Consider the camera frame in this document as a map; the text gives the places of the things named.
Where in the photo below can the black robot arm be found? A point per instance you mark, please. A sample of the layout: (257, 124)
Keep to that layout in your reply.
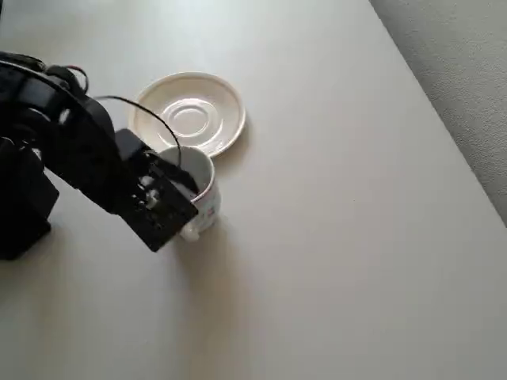
(27, 158)

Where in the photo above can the white ceramic mug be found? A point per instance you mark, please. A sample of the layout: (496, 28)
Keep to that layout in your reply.
(206, 198)

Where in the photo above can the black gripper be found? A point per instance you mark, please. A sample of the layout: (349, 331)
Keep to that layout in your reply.
(168, 214)

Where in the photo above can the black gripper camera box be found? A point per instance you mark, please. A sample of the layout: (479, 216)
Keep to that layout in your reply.
(162, 213)

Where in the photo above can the white saucer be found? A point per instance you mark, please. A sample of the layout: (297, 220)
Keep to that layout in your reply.
(186, 115)

